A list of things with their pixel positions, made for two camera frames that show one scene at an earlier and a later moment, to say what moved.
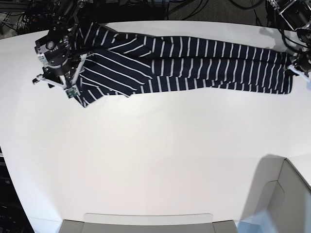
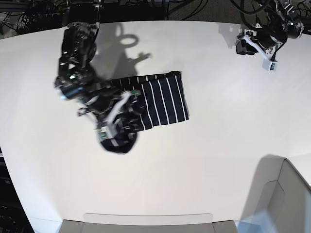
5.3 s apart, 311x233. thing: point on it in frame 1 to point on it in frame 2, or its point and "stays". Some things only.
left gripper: [302, 61] to [267, 41]
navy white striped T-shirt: [126, 63] to [163, 99]
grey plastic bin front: [117, 223] stays
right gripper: [62, 65] to [110, 109]
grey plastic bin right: [278, 188] stays
